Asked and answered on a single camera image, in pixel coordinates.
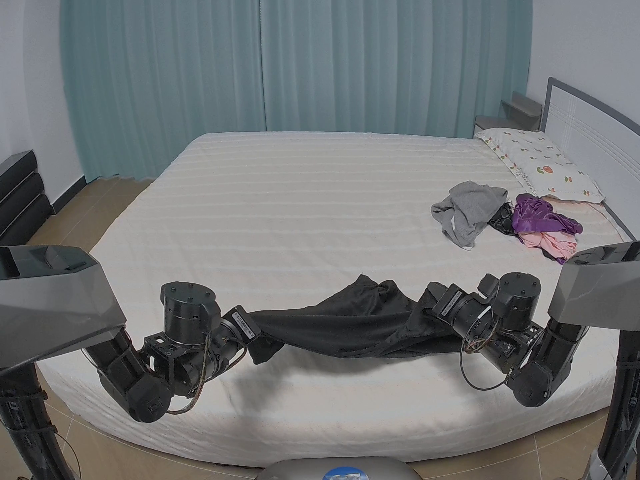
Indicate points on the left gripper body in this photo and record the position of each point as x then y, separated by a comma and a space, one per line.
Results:
239, 335

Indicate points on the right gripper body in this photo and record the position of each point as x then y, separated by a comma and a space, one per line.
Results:
457, 308

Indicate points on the black T-shirt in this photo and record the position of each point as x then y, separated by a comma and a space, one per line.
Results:
350, 318

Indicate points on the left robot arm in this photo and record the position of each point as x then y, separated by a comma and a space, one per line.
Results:
60, 298

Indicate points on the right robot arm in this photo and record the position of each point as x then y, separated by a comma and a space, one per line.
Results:
595, 288

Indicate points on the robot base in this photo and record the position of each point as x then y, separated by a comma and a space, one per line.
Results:
310, 470

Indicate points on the bed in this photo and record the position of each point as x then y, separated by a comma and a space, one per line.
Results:
300, 208

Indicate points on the black shiny garment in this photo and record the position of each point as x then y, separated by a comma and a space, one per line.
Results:
501, 220

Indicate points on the grey garment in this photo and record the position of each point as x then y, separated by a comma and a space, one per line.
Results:
470, 208

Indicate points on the pink garment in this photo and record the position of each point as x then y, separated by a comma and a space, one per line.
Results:
547, 243

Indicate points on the purple garment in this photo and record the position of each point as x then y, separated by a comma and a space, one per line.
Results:
535, 215

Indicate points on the white printed pillow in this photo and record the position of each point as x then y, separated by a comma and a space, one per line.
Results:
545, 163

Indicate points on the grey bedside table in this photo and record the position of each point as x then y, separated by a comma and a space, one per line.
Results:
510, 113

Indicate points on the black chest of drawers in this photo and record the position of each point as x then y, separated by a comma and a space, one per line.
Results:
20, 193

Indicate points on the blue-green curtain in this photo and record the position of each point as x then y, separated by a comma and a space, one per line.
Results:
165, 68
390, 53

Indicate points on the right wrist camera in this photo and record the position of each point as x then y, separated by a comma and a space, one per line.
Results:
488, 286

